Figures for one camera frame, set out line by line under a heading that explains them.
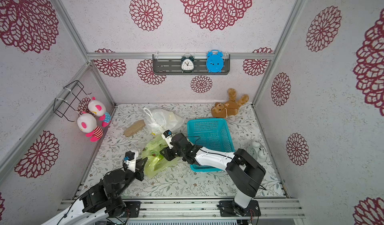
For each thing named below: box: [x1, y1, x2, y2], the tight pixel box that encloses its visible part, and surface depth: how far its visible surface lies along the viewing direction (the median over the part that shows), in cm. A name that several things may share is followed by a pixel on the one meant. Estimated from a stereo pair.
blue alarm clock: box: [206, 49, 224, 73], surface depth 91 cm
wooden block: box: [123, 119, 146, 137], surface depth 105 cm
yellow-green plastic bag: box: [141, 134, 183, 178], surface depth 75 cm
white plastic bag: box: [143, 107, 185, 136], surface depth 99 cm
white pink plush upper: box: [88, 96, 112, 128], surface depth 95 cm
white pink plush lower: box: [77, 113, 104, 143], surface depth 86 cm
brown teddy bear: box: [211, 88, 249, 118], surface depth 110 cm
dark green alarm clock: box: [180, 56, 195, 74], surface depth 92 cm
